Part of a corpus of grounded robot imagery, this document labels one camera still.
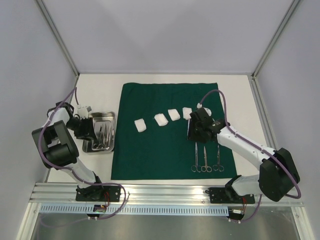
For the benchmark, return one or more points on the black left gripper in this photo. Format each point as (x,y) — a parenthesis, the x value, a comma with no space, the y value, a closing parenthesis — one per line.
(88,133)

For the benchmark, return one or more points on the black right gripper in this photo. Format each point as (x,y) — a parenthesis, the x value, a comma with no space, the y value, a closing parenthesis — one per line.
(197,126)

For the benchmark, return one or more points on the steel tweezers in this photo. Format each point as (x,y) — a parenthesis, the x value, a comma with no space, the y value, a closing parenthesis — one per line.
(111,136)
(106,134)
(109,126)
(102,132)

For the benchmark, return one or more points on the steel scissors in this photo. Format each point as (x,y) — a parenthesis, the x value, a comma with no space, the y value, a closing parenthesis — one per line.
(218,167)
(196,168)
(206,168)

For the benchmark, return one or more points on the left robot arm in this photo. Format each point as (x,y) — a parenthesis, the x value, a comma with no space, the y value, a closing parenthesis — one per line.
(58,149)

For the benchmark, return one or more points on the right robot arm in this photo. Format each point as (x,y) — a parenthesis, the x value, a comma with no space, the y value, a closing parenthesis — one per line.
(277,175)

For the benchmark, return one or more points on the dark green surgical drape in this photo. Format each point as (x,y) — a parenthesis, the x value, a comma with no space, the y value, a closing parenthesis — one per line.
(164,152)

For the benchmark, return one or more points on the stainless steel instrument tray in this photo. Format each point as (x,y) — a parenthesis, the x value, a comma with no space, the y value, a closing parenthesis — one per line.
(99,119)

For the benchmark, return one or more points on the white gauze pad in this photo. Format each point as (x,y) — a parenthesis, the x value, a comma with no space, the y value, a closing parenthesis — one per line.
(174,114)
(186,113)
(161,119)
(140,125)

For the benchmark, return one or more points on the white gauze pad far left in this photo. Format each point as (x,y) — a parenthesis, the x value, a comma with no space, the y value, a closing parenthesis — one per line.
(140,125)

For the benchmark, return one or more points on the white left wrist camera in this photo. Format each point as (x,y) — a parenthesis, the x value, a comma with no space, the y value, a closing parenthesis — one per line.
(83,111)

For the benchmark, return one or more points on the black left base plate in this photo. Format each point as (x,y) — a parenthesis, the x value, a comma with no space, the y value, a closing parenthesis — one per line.
(107,194)

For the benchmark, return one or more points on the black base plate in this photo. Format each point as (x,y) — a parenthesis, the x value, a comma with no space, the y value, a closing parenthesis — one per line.
(107,194)
(223,195)

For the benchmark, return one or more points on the right aluminium frame post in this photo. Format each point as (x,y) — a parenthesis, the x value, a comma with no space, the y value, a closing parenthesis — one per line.
(292,9)

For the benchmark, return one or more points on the aluminium frame post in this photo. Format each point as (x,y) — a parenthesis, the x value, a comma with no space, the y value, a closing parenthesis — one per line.
(292,9)
(57,36)

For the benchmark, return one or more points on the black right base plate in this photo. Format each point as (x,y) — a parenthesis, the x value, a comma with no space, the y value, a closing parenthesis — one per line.
(223,195)

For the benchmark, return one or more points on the slotted white cable duct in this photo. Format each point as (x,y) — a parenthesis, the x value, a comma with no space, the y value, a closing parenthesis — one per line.
(165,210)

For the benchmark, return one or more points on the aluminium front rail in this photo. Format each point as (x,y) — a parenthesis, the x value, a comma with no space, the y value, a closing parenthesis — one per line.
(138,194)

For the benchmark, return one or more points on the left aluminium frame post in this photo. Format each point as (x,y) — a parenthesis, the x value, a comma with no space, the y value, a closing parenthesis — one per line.
(57,36)

